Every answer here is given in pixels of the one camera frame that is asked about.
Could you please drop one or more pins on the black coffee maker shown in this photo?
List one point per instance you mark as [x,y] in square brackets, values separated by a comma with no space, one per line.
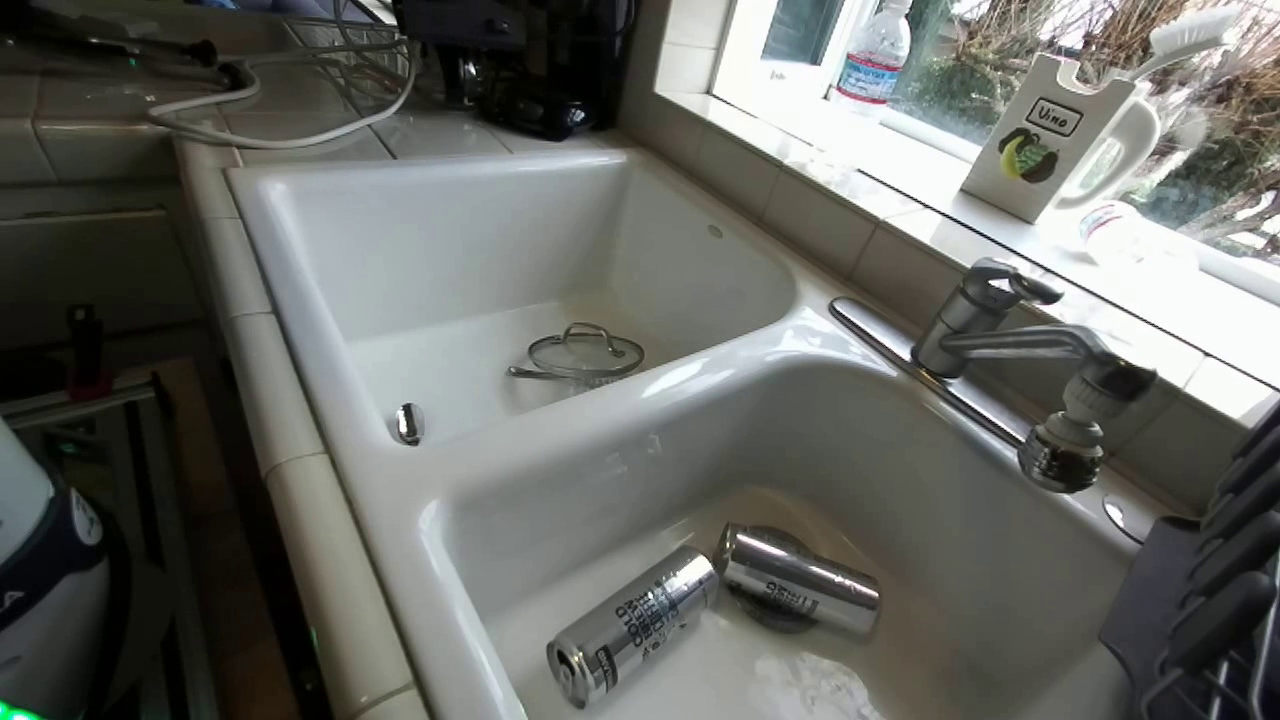
[554,66]

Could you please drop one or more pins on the metal drain strainer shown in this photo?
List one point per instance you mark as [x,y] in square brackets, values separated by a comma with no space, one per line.
[581,353]

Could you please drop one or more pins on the white double basin sink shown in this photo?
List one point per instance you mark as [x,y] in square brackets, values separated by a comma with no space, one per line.
[560,443]

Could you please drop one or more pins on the small metal sink plug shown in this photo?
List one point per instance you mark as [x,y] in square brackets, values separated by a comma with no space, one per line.
[407,423]

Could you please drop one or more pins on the shiny silver metal cup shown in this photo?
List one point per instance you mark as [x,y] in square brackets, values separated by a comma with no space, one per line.
[802,577]

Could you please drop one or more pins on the silver can with print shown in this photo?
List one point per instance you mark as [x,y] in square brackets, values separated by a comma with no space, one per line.
[629,641]

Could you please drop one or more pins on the chrome sink faucet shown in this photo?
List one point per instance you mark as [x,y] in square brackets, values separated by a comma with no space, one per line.
[981,326]

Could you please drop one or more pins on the clear plastic spray bottle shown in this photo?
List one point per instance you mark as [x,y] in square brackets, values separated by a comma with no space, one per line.
[872,60]

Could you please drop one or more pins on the faucet sprayer head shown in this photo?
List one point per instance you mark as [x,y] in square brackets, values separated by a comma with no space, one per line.
[1075,427]

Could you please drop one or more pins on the white carton with lime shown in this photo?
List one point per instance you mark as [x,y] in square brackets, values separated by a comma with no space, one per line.
[1034,141]

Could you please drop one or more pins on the black dish rack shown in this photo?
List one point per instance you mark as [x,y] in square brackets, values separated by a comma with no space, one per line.
[1223,575]

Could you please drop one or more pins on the white and black appliance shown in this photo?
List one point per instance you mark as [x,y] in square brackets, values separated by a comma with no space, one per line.
[41,584]

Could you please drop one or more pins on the metal cart frame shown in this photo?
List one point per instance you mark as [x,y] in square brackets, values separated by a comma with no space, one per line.
[145,533]

